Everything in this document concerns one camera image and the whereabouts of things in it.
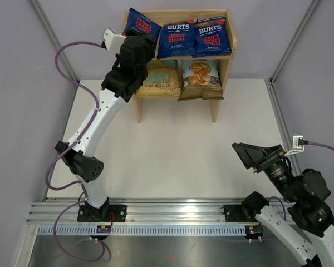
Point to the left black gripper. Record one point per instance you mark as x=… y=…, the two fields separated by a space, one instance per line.
x=150 y=43

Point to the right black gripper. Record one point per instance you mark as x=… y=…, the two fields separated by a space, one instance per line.
x=252 y=155

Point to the blue Burts chips bag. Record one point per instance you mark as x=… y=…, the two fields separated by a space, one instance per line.
x=177 y=39
x=211 y=37
x=139 y=22

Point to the tan kettle chips bag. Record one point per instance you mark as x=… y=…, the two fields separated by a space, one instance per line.
x=162 y=80

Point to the light blue cassava chips bag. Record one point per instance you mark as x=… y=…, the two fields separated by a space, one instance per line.
x=200 y=80

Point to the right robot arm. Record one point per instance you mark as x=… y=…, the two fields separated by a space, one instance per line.
x=306 y=192

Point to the wooden two-tier shelf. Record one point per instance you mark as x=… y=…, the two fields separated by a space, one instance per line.
x=224 y=62

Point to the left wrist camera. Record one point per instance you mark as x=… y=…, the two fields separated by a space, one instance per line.
x=112 y=41

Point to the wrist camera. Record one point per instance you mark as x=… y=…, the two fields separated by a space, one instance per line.
x=112 y=41
x=298 y=145

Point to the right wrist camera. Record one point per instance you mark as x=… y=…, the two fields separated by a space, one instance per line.
x=298 y=145

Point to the left aluminium frame post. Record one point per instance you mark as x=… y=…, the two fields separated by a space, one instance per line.
x=52 y=37

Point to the aluminium frame post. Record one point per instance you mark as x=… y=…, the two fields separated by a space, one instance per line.
x=52 y=37
x=310 y=12

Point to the right aluminium frame post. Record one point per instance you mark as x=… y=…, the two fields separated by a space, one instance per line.
x=310 y=12

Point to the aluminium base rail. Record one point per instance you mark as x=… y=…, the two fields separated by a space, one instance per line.
x=144 y=211

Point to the white slotted cable duct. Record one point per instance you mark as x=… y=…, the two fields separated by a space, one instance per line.
x=144 y=230

